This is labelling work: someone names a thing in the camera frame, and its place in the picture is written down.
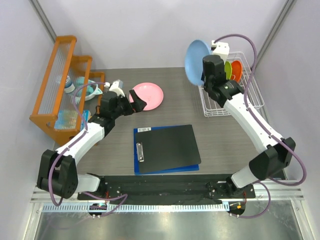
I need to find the green plate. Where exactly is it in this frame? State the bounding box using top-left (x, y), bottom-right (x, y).
top-left (224, 61), bottom-right (233, 80)

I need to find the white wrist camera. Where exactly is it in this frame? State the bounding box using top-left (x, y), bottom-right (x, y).
top-left (104, 79), bottom-right (126, 97)
top-left (211, 40), bottom-right (230, 63)

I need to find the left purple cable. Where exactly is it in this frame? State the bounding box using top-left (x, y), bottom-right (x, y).
top-left (48, 81), bottom-right (129, 217)

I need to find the teal scrub brush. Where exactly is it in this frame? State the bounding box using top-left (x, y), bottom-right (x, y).
top-left (69, 76), bottom-right (88, 105)

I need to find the orange plate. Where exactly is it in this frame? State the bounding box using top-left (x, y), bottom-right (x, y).
top-left (230, 60), bottom-right (243, 83)

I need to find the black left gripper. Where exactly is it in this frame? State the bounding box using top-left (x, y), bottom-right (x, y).
top-left (111, 90), bottom-right (146, 119)

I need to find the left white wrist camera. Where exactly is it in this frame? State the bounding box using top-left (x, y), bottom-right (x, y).
top-left (104, 79), bottom-right (126, 97)

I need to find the blue folder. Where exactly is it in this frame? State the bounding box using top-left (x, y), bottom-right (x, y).
top-left (133, 125), bottom-right (200, 176)

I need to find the orange wooden shelf rack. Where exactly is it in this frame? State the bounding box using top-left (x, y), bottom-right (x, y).
top-left (29, 35), bottom-right (105, 146)

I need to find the blue plate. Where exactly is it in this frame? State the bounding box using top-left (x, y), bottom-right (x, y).
top-left (184, 39), bottom-right (211, 86)

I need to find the aluminium frame rail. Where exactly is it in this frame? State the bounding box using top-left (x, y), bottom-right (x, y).
top-left (31, 181), bottom-right (304, 216)

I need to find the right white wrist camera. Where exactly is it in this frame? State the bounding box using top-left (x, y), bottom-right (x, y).
top-left (211, 40), bottom-right (230, 63)

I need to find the white and teal bowl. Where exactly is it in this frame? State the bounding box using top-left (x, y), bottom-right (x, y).
top-left (75, 77), bottom-right (103, 104)

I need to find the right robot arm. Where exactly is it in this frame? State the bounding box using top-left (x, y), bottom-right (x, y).
top-left (202, 54), bottom-right (296, 198)

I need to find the pink plate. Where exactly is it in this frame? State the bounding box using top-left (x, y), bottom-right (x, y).
top-left (133, 82), bottom-right (164, 111)

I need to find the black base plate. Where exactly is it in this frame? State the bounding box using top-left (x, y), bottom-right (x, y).
top-left (76, 174), bottom-right (256, 206)

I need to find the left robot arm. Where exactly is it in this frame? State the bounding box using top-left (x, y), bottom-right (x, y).
top-left (36, 90), bottom-right (147, 200)

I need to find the white wire dish rack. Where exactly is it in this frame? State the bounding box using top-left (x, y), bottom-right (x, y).
top-left (198, 51), bottom-right (265, 117)

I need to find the small white blue jar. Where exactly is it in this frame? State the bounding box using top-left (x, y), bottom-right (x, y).
top-left (64, 75), bottom-right (75, 94)

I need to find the black clipboard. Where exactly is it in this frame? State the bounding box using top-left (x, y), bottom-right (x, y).
top-left (135, 124), bottom-right (202, 175)

